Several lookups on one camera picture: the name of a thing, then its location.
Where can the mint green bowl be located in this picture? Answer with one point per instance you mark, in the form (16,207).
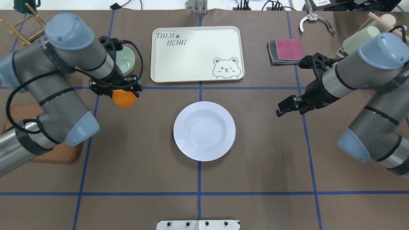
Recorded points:
(125,60)

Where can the pink folded cloth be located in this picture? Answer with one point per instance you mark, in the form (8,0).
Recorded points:
(289,49)

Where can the dark green mug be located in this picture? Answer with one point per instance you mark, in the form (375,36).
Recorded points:
(26,6)

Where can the metal tongs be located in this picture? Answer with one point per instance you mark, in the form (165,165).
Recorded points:
(313,17)

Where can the aluminium frame post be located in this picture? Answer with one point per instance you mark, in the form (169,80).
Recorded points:
(198,7)

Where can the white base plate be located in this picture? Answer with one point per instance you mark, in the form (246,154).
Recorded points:
(199,225)

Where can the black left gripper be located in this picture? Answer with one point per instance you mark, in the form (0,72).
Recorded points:
(117,80)

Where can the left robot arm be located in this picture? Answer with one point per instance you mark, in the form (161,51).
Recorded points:
(68,46)

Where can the grey folded cloth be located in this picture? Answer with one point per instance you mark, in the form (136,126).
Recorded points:
(273,55)

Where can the green tumbler cup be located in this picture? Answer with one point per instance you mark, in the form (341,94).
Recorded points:
(352,43)

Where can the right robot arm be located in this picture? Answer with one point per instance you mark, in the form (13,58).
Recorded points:
(382,65)

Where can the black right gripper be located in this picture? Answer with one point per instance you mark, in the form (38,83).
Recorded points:
(314,90)

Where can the cream bear tray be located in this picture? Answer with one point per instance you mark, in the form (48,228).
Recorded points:
(188,54)

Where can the orange fruit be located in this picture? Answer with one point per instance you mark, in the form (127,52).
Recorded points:
(123,99)

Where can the wooden drying rack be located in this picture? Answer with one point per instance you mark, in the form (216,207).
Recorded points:
(16,29)

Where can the white round plate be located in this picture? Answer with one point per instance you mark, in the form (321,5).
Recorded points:
(204,131)

